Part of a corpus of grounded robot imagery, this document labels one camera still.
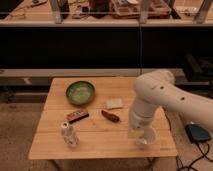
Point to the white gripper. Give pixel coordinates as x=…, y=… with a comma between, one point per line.
x=137, y=127

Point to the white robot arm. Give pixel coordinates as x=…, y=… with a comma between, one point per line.
x=157, y=88

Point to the white paper cup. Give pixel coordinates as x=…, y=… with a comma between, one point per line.
x=146, y=138

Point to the brown sausage piece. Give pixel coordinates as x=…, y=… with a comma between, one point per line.
x=112, y=117

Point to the white sponge square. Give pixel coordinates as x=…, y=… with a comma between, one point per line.
x=114, y=103

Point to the black foot pedal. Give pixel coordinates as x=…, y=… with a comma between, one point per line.
x=197, y=134

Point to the wooden folding table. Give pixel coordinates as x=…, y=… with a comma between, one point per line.
x=98, y=137

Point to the green ceramic bowl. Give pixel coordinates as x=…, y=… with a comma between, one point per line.
x=80, y=92

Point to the brown chocolate bar box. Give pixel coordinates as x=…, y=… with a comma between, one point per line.
x=77, y=115

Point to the wooden shelf rack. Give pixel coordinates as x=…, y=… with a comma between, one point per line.
x=106, y=13

